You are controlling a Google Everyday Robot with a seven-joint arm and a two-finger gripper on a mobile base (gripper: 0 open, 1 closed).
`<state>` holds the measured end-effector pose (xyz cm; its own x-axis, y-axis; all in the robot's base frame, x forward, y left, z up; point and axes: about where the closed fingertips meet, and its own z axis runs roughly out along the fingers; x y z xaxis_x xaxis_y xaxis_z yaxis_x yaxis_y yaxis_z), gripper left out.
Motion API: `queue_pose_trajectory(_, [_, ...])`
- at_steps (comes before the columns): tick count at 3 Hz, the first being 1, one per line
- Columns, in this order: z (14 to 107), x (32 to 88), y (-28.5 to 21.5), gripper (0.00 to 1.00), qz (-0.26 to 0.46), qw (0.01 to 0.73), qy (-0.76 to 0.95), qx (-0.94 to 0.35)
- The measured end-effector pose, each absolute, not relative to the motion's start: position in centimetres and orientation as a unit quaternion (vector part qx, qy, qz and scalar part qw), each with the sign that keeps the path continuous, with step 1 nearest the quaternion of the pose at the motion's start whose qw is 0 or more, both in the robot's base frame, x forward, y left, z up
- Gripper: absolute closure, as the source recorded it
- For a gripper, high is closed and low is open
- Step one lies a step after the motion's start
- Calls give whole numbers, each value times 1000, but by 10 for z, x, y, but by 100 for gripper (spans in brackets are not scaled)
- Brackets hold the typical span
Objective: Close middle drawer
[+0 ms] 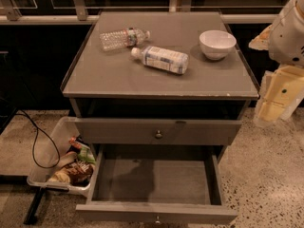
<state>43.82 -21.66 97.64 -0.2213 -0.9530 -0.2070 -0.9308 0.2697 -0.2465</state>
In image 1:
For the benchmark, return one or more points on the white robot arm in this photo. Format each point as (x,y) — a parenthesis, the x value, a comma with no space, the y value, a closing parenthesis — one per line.
(284,38)

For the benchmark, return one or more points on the snack bags in bin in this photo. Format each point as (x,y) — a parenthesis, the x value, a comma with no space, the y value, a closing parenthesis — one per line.
(77,165)

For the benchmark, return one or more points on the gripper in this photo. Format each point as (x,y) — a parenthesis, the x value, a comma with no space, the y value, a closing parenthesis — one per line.
(287,39)

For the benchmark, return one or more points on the grey top drawer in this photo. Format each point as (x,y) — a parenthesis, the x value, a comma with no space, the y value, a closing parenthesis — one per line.
(158,131)

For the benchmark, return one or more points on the clear crushed plastic bottle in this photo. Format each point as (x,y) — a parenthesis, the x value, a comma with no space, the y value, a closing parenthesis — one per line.
(123,38)

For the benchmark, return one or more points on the clear plastic storage bin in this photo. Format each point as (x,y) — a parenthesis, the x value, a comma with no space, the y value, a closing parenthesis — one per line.
(47,153)

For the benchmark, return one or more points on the grey wooden drawer cabinet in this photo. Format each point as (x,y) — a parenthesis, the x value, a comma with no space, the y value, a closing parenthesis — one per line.
(115,85)

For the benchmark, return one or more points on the metal railing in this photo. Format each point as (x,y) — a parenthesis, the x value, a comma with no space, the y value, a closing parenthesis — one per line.
(56,12)

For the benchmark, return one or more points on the grey drawer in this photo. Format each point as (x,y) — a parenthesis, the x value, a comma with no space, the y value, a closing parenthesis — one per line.
(158,131)
(156,184)

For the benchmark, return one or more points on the white labelled plastic bottle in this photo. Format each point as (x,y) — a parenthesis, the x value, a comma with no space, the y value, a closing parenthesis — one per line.
(162,58)

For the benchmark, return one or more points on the white ceramic bowl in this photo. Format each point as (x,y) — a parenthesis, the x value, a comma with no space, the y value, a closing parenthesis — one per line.
(216,44)

